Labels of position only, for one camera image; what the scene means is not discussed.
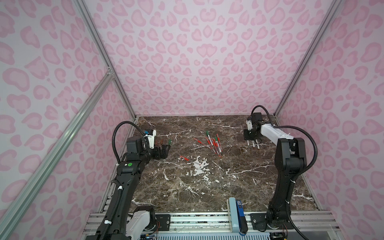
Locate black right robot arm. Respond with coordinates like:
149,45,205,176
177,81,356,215
243,105,318,237

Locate corner frame post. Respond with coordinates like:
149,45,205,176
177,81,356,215
274,0,345,117
73,0,137,120

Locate green cap pen upright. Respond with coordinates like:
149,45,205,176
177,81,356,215
206,131,217,154

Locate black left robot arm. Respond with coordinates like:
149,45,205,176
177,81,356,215
86,121,171,240

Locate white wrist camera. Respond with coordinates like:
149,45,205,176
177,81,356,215
144,129,157,149
246,120,253,131

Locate left corner frame post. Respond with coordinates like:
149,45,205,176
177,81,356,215
73,0,137,120

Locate aluminium frame diagonal bar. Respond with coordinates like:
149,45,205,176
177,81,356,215
1,73,114,240

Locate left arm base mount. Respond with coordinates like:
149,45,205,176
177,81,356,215
127,205,171,234

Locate blue device on rail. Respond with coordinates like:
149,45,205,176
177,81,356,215
236,200,248,236

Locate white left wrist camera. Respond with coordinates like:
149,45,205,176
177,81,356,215
144,129,157,149

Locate red pen cluster centre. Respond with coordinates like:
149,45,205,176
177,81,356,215
210,139,221,157

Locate aluminium front rail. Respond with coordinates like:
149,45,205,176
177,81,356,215
80,210,340,238

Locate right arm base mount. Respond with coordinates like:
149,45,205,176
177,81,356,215
250,213,294,232

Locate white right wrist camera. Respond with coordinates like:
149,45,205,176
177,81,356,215
246,120,253,131

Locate red pen cluster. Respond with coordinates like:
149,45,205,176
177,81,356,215
210,139,221,157
216,134,223,153
212,137,223,155

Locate right corner frame post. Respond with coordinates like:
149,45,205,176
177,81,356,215
274,0,345,117

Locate light blue rail bracket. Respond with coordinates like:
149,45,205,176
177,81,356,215
227,197,240,234

